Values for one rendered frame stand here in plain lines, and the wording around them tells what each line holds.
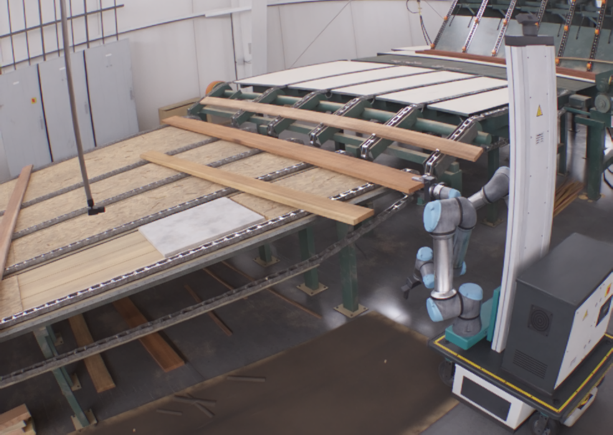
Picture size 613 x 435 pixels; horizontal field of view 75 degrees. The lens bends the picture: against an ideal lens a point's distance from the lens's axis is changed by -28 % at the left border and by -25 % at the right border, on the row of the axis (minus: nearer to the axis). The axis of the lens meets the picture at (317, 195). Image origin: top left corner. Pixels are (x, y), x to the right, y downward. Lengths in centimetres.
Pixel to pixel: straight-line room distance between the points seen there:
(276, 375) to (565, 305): 170
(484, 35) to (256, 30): 389
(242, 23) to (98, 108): 310
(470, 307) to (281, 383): 115
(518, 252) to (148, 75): 731
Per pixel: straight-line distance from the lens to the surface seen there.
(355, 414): 258
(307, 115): 451
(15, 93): 757
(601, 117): 502
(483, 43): 850
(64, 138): 770
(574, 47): 776
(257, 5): 855
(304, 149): 369
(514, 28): 846
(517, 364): 224
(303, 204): 274
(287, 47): 989
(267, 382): 285
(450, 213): 207
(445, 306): 220
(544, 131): 214
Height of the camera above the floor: 189
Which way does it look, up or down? 21 degrees down
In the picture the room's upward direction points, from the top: 6 degrees counter-clockwise
